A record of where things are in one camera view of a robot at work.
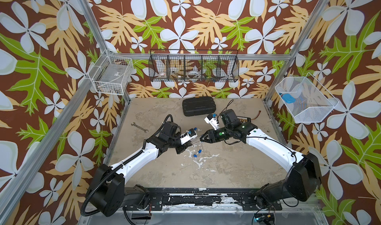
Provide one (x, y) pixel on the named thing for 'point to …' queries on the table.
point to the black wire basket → (194, 65)
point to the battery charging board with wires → (246, 119)
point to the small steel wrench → (134, 124)
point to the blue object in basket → (288, 98)
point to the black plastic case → (198, 105)
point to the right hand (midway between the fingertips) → (201, 138)
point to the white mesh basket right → (308, 102)
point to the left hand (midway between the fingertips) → (190, 139)
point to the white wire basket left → (111, 73)
